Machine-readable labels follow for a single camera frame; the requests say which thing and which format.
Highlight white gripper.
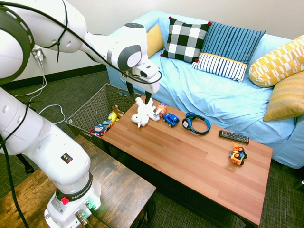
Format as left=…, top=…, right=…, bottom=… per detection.
left=119, top=70, right=161, bottom=105

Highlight white stuffed unicorn toy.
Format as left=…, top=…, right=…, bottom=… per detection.
left=131, top=96, right=160, bottom=128

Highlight red toy fire truck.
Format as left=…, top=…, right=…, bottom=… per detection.
left=156, top=102, right=168, bottom=118

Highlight yellow blue plush toy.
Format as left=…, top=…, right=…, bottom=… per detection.
left=108, top=111, right=119, bottom=124

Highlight blue toy car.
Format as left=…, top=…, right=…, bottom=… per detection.
left=162, top=113, right=181, bottom=128

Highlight grey woven wicker basket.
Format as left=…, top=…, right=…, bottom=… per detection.
left=65, top=83, right=137, bottom=152

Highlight Captain America plush toy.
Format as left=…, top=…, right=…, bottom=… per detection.
left=94, top=123, right=107, bottom=138

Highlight orange toy figure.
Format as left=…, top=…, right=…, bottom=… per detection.
left=229, top=144, right=248, bottom=166

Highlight brown plush dog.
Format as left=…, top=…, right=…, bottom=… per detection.
left=111, top=104, right=124, bottom=118

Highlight orange flame pattern plush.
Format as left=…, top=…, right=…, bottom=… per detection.
left=102, top=120, right=119, bottom=133

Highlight plain yellow pillow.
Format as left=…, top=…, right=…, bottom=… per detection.
left=146, top=23, right=165, bottom=58

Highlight black white checkered pillow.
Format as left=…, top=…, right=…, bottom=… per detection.
left=160, top=16, right=212, bottom=64

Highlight light blue covered sofa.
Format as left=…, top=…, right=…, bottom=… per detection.
left=106, top=9, right=304, bottom=170

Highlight blue black headphones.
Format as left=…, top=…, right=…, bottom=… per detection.
left=181, top=112, right=211, bottom=136

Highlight red-brown wooden coffee table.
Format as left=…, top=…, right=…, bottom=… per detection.
left=102, top=95, right=274, bottom=228

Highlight dark rustic wooden stand table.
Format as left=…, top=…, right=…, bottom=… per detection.
left=0, top=134, right=157, bottom=228

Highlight blue striped pillow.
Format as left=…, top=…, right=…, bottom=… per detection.
left=191, top=21, right=266, bottom=83

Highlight black remote control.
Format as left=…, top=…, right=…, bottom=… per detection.
left=218, top=130, right=250, bottom=145

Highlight yellow white patterned bolster pillow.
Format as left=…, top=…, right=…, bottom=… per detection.
left=248, top=35, right=304, bottom=88

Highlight yellow orange striped pillow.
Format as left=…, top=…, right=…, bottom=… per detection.
left=263, top=71, right=304, bottom=122

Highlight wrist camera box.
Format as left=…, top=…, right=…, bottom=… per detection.
left=133, top=59, right=159, bottom=80

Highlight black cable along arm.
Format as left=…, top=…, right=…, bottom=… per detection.
left=0, top=0, right=163, bottom=84

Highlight white charger cable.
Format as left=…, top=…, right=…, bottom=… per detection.
left=14, top=59, right=66, bottom=124

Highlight white wall outlet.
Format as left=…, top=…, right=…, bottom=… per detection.
left=31, top=48, right=46, bottom=60

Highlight robot base connector cable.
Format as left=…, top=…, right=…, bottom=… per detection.
left=85, top=201, right=114, bottom=228

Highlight black hanging cable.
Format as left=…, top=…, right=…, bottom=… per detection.
left=0, top=99, right=30, bottom=228

